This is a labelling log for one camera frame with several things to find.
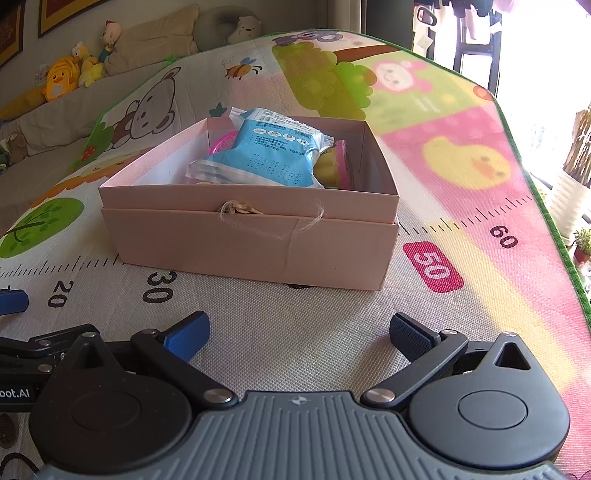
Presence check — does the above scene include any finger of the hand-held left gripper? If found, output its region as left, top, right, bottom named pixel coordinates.
left=0, top=323, right=101, bottom=376
left=0, top=287, right=30, bottom=318

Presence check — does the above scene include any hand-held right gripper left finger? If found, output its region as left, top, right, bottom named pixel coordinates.
left=65, top=311, right=238, bottom=409

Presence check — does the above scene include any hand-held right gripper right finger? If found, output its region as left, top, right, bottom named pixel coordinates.
left=360, top=313, right=532, bottom=411

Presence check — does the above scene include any pink cardboard box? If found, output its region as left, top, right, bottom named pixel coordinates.
left=98, top=117, right=400, bottom=291

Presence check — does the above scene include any pink plastic basket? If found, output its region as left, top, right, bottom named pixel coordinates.
left=209, top=130, right=240, bottom=158

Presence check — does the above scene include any blue snack packet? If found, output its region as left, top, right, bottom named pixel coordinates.
left=185, top=107, right=334, bottom=189

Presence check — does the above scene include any cartoon printed play mat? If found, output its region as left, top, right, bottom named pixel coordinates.
left=0, top=28, right=591, bottom=480

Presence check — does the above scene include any brown plush toy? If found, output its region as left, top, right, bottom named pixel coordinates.
left=0, top=131, right=29, bottom=167

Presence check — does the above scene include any grey covered sofa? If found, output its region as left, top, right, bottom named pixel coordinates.
left=0, top=51, right=195, bottom=236

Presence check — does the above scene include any yellow and pink toy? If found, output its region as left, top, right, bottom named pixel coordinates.
left=314, top=140, right=356, bottom=190

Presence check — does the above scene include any small potted plant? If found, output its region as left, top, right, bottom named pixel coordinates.
left=573, top=227, right=591, bottom=265

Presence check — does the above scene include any white slatted stand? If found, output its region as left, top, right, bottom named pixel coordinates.
left=545, top=168, right=591, bottom=241

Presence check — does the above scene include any yellow duck plush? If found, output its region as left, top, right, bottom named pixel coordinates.
left=42, top=56, right=81, bottom=103

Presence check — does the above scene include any small yellow plush toy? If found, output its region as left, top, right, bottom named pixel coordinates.
left=71, top=41, right=106, bottom=89

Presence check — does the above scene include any doll with red hat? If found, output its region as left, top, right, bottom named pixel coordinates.
left=99, top=19, right=124, bottom=63

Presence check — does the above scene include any beige pillow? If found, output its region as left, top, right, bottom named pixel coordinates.
left=104, top=4, right=201, bottom=77

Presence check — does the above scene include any black metal rack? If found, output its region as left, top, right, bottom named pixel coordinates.
left=450, top=0, right=504, bottom=90

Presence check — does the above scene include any white bear plush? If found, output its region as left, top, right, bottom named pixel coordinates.
left=226, top=15, right=264, bottom=45

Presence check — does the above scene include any grey neck pillow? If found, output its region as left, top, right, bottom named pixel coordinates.
left=193, top=6, right=259, bottom=49

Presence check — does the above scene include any framed wall picture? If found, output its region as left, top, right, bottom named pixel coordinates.
left=38, top=0, right=114, bottom=38
left=0, top=0, right=26, bottom=69

